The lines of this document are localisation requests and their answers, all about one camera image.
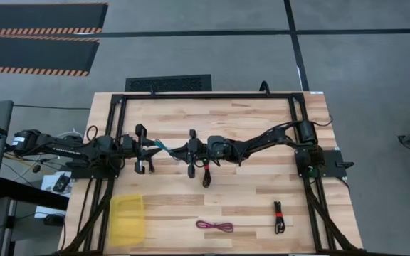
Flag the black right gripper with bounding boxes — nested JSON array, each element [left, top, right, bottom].
[[172, 129, 207, 179]]

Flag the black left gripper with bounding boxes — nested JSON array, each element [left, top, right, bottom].
[[121, 124, 163, 176]]

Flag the teal USB-C cable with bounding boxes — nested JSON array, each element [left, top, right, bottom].
[[154, 139, 172, 155]]

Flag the black cable with red tie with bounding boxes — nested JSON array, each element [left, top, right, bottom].
[[273, 201, 286, 235], [201, 163, 214, 188]]

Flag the purple USB-C cable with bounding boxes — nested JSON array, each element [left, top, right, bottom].
[[195, 220, 235, 234]]

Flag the black floor vent grille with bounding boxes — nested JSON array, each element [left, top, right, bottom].
[[124, 73, 213, 92]]

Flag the yellow translucent plastic tray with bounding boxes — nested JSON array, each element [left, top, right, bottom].
[[109, 193, 146, 247]]

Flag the black handheld device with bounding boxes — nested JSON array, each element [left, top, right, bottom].
[[52, 173, 72, 194]]

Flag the white paper sheet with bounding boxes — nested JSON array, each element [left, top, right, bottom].
[[33, 171, 73, 219]]

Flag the black power adapter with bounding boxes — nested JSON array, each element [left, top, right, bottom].
[[43, 214, 65, 228]]

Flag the black desk edge bar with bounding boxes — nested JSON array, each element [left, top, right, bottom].
[[0, 176, 70, 211]]

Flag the black hazard-striped floor mat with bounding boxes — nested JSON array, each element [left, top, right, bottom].
[[0, 35, 101, 78], [0, 2, 110, 37]]

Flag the black aluminium table frame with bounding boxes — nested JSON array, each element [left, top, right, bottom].
[[58, 91, 367, 255]]

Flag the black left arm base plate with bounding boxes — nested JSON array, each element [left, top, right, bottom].
[[70, 165, 121, 180]]

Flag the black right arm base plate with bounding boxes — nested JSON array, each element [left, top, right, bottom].
[[295, 149, 349, 179]]

